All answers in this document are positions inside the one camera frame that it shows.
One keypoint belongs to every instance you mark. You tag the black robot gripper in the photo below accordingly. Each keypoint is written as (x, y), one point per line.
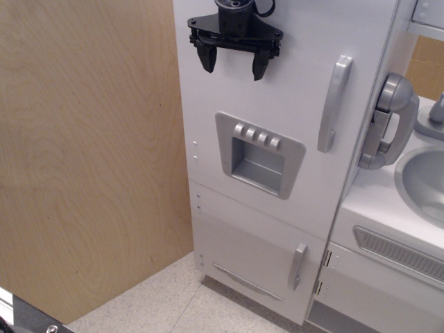
(238, 25)

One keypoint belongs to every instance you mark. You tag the white fridge door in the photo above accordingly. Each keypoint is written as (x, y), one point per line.
(289, 99)

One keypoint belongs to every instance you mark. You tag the white toy fridge cabinet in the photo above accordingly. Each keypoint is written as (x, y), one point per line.
(396, 55)

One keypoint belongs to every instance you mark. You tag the grey ice dispenser panel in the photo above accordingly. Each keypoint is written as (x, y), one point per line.
(258, 157)

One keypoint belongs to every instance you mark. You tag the grey toy telephone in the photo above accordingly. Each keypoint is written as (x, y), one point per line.
(397, 97)

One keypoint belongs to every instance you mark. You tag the white lower freezer door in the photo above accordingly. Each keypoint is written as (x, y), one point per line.
(256, 247)

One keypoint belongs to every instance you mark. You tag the white upper cabinet door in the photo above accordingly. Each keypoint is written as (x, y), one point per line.
(427, 19)

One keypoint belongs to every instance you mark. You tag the grey toy faucet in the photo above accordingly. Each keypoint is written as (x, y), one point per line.
(430, 120)

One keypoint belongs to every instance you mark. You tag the silver freezer trim strip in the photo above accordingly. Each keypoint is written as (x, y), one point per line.
(246, 283)

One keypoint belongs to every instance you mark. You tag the grey toy sink basin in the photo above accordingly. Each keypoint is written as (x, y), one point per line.
(419, 182)

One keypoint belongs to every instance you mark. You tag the silver upper cabinet hinge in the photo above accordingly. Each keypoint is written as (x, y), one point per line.
(327, 258)

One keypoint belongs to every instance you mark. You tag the silver cabinet hinge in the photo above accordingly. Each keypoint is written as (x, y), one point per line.
(318, 287)
(327, 258)

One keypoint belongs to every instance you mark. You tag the silver lower cabinet hinge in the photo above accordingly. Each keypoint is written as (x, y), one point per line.
(318, 287)

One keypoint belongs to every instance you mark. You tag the white toy kitchen counter unit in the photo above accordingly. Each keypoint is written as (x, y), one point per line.
(383, 268)

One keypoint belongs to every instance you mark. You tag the grey vent grille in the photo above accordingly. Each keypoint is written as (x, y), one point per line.
(398, 253)

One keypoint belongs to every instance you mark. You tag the grey fridge door handle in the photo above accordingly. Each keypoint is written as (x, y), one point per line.
(333, 98)

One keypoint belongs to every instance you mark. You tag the grey freezer door handle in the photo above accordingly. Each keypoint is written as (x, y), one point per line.
(293, 279)

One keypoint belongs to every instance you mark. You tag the black base with metal rail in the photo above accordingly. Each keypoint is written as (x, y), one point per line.
(19, 316)

